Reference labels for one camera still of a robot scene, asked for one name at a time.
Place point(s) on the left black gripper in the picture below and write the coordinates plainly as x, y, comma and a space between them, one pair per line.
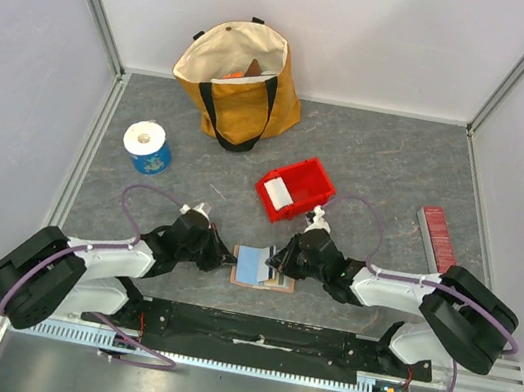
218, 251

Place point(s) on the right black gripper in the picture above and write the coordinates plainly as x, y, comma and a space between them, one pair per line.
296, 255

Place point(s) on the white vip credit card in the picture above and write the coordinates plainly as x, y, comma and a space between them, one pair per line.
264, 271

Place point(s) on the tan leather card holder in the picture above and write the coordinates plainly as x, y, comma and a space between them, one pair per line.
252, 271

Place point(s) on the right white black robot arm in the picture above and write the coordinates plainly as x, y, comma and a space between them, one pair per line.
460, 320

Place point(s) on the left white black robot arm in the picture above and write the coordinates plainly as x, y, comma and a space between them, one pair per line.
51, 273

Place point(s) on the white card stack in bin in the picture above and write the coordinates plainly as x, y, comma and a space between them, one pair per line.
278, 193

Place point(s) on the red plastic bin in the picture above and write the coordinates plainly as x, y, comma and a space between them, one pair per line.
307, 182

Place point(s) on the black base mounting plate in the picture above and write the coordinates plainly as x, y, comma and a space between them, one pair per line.
254, 341

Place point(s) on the red rectangular box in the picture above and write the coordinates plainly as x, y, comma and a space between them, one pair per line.
436, 239

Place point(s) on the yellow canvas tote bag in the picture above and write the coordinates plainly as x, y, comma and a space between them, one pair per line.
240, 112

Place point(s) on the orange item inside bag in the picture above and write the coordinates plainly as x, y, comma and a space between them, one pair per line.
234, 75

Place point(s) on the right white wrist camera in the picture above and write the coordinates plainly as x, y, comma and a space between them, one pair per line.
315, 220

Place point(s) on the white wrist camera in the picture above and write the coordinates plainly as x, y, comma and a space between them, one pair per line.
315, 220
203, 208

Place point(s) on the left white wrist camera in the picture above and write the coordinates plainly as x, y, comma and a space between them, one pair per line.
203, 208

